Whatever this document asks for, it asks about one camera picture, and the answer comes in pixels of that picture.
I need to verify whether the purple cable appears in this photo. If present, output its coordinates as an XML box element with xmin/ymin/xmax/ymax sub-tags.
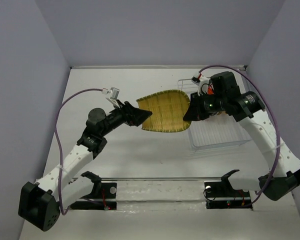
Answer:
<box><xmin>54</xmin><ymin>87</ymin><xmax>108</xmax><ymax>216</ymax></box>
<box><xmin>191</xmin><ymin>65</ymin><xmax>281</xmax><ymax>208</ymax></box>

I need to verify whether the bamboo pattern tray plate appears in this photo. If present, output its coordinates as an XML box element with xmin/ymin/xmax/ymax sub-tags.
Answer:
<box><xmin>136</xmin><ymin>89</ymin><xmax>192</xmax><ymax>133</ymax></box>

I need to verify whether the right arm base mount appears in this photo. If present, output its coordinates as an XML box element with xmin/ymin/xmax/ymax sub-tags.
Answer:
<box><xmin>203</xmin><ymin>181</ymin><xmax>253</xmax><ymax>210</ymax></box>

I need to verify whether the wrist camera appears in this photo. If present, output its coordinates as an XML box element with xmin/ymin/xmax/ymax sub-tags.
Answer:
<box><xmin>105</xmin><ymin>87</ymin><xmax>120</xmax><ymax>108</ymax></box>
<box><xmin>191</xmin><ymin>72</ymin><xmax>214</xmax><ymax>96</ymax></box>

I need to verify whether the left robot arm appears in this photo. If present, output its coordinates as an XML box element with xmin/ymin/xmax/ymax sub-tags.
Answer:
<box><xmin>18</xmin><ymin>101</ymin><xmax>152</xmax><ymax>232</ymax></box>

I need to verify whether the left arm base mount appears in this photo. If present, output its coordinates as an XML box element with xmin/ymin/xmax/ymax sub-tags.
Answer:
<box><xmin>70</xmin><ymin>182</ymin><xmax>117</xmax><ymax>211</ymax></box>

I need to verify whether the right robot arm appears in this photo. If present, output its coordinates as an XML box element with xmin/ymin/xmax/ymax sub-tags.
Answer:
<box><xmin>183</xmin><ymin>71</ymin><xmax>300</xmax><ymax>201</ymax></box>

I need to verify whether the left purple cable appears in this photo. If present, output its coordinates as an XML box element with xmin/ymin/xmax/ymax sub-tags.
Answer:
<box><xmin>54</xmin><ymin>87</ymin><xmax>108</xmax><ymax>216</ymax></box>

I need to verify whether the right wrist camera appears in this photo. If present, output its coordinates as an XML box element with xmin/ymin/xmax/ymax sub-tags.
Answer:
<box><xmin>191</xmin><ymin>72</ymin><xmax>214</xmax><ymax>96</ymax></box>

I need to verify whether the white wire dish rack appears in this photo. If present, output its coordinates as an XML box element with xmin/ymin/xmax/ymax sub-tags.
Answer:
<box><xmin>177</xmin><ymin>78</ymin><xmax>253</xmax><ymax>153</ymax></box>

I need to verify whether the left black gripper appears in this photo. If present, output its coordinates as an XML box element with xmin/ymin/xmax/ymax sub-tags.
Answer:
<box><xmin>99</xmin><ymin>99</ymin><xmax>152</xmax><ymax>137</ymax></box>

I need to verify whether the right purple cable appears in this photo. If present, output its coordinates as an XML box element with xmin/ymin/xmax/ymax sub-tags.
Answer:
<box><xmin>191</xmin><ymin>65</ymin><xmax>281</xmax><ymax>208</ymax></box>

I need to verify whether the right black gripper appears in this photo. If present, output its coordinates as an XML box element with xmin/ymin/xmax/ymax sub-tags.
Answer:
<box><xmin>182</xmin><ymin>90</ymin><xmax>227</xmax><ymax>121</ymax></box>

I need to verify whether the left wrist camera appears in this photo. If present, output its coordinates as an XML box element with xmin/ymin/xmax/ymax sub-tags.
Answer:
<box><xmin>105</xmin><ymin>87</ymin><xmax>120</xmax><ymax>108</ymax></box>

